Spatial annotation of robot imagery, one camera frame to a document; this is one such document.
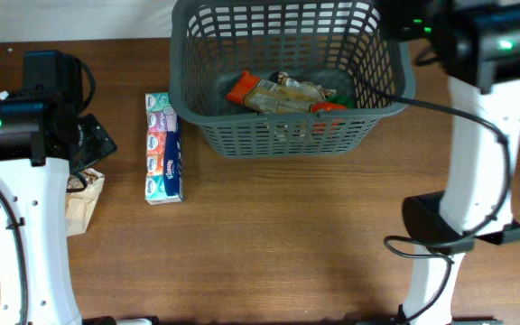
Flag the beige snack bag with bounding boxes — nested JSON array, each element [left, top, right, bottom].
[[277, 71, 337, 101], [65, 168, 105, 237]]

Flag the Kleenex tissue multipack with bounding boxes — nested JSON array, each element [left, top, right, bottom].
[[144, 93, 183, 205]]

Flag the red orange pasta packet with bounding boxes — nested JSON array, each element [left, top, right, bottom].
[[226, 70, 347, 114]]

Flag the green lid jar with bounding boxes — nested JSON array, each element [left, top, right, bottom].
[[328, 95, 356, 109]]

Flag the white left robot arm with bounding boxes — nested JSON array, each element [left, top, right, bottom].
[[0, 51, 117, 324]]

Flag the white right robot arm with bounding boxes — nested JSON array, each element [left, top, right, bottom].
[[378, 1, 520, 324]]

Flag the grey plastic mesh basket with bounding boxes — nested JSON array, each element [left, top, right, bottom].
[[169, 0, 415, 158]]

